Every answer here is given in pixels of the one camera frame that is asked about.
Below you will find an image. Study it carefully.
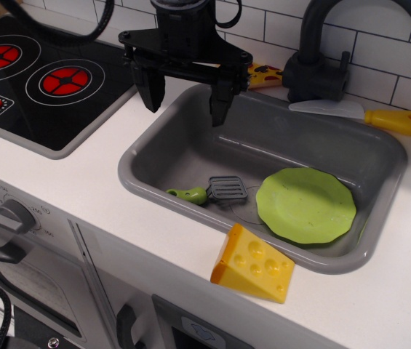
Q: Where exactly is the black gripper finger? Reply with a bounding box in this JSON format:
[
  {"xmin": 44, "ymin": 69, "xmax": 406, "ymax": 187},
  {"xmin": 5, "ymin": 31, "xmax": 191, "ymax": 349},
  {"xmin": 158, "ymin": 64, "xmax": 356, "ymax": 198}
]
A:
[
  {"xmin": 130, "ymin": 61, "xmax": 165, "ymax": 113},
  {"xmin": 210, "ymin": 81, "xmax": 234, "ymax": 127}
]

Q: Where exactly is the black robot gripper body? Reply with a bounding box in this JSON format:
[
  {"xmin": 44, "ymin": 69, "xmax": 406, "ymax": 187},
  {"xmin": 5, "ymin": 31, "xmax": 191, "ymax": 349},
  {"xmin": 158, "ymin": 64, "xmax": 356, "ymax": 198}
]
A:
[{"xmin": 119, "ymin": 7, "xmax": 252, "ymax": 95}]

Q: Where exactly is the green handled grey spatula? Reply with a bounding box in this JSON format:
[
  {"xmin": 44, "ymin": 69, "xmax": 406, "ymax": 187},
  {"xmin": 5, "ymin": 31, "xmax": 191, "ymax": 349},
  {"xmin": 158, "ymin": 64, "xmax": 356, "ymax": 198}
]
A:
[{"xmin": 166, "ymin": 176, "xmax": 248, "ymax": 205}]

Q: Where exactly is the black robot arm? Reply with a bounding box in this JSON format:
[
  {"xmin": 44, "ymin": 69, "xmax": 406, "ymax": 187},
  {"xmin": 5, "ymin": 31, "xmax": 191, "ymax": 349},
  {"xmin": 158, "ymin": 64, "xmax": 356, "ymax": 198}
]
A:
[{"xmin": 119, "ymin": 1, "xmax": 253, "ymax": 127}]

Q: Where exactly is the grey plastic sink basin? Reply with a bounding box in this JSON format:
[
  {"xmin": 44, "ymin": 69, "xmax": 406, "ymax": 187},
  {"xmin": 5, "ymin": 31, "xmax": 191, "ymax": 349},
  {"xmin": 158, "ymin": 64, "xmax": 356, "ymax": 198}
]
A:
[{"xmin": 118, "ymin": 84, "xmax": 407, "ymax": 274}]

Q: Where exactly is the green plastic plate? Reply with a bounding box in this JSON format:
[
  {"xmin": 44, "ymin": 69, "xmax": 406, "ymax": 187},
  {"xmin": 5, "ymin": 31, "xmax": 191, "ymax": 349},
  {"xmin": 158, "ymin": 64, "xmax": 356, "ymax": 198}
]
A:
[{"xmin": 256, "ymin": 167, "xmax": 356, "ymax": 244}]

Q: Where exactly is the toy pizza slice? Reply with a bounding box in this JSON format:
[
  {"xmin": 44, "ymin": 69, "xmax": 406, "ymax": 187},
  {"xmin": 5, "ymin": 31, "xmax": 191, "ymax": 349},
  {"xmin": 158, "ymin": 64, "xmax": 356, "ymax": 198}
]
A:
[{"xmin": 248, "ymin": 63, "xmax": 283, "ymax": 89}]

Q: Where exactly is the black toy faucet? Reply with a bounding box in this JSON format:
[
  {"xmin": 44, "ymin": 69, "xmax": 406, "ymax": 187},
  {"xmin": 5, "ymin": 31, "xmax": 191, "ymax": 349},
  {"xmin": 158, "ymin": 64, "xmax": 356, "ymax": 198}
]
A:
[{"xmin": 282, "ymin": 0, "xmax": 411, "ymax": 102}]

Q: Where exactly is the black toy stovetop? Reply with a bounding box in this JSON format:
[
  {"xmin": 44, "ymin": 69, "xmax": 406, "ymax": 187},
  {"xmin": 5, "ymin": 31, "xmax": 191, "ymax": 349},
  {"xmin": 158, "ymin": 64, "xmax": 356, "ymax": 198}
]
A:
[{"xmin": 0, "ymin": 16, "xmax": 136, "ymax": 159}]

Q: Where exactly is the yellow toy cheese wedge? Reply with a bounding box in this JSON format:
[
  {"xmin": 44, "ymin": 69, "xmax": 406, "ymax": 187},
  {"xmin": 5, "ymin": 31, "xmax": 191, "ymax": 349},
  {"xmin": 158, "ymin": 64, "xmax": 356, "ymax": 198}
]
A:
[{"xmin": 210, "ymin": 223, "xmax": 295, "ymax": 303}]

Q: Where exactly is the grey oven knob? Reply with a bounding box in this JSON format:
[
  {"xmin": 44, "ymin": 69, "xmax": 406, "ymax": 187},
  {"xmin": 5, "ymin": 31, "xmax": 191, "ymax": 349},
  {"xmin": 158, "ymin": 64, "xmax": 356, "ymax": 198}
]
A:
[{"xmin": 0, "ymin": 199, "xmax": 36, "ymax": 234}]

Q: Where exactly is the white toy oven door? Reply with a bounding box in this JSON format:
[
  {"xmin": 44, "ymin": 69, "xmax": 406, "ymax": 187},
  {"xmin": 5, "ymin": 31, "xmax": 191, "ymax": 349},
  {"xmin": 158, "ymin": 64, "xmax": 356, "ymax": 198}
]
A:
[{"xmin": 0, "ymin": 180, "xmax": 115, "ymax": 348}]

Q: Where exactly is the black braided cable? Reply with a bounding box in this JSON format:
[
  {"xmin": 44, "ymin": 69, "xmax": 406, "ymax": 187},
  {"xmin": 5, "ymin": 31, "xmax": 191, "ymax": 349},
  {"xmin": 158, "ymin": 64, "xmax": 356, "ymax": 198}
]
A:
[{"xmin": 2, "ymin": 0, "xmax": 243, "ymax": 41}]

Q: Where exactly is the yellow handled toy knife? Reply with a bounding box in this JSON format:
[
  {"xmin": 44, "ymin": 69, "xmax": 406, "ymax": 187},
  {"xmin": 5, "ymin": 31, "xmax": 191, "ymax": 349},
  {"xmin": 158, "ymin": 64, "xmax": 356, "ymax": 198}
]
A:
[{"xmin": 289, "ymin": 100, "xmax": 411, "ymax": 136}]

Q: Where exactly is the black cabinet door handle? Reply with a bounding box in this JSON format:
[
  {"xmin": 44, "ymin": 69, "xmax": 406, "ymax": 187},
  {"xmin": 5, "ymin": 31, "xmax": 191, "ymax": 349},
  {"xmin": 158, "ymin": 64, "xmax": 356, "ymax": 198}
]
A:
[{"xmin": 116, "ymin": 304, "xmax": 146, "ymax": 349}]

